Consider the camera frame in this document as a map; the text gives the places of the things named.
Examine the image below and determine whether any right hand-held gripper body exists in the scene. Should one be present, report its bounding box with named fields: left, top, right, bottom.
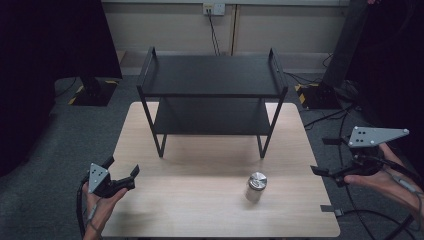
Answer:
left=329, top=125, right=411, bottom=188

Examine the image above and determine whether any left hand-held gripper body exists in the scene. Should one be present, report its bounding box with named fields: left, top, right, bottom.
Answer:
left=87, top=162, right=136, bottom=199

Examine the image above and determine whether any person's left hand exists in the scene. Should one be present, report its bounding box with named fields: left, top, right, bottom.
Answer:
left=81, top=182, right=130, bottom=233

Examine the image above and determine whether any person's right hand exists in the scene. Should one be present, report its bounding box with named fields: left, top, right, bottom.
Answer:
left=343, top=143, right=402, bottom=197

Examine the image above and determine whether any grey tape tab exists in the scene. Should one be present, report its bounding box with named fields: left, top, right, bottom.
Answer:
left=320, top=204, right=345, bottom=218

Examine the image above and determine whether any black stand base striped edge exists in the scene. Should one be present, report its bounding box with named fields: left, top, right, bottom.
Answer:
left=294, top=82, right=343, bottom=111
left=67, top=76, right=120, bottom=107

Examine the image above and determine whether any silver metal can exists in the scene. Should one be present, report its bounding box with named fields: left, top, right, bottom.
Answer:
left=245, top=171, right=269, bottom=204

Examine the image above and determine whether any black curtain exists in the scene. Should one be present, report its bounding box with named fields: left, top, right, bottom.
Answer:
left=345, top=0, right=424, bottom=168
left=0, top=0, right=123, bottom=178

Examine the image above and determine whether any dark metal stand column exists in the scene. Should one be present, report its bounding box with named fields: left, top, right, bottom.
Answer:
left=322, top=0, right=370, bottom=90

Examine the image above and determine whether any black two-tier shelf rack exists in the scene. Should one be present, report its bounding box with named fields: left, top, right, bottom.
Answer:
left=136, top=46, right=289, bottom=159

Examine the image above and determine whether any left hand-held gripper cable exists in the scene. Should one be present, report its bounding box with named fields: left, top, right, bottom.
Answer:
left=75, top=179, right=88, bottom=240

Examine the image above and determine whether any black cable at wall socket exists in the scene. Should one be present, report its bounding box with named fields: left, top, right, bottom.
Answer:
left=207, top=12, right=222, bottom=56

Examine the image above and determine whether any white wall socket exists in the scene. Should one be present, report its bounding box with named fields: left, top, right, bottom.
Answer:
left=202, top=2, right=227, bottom=17

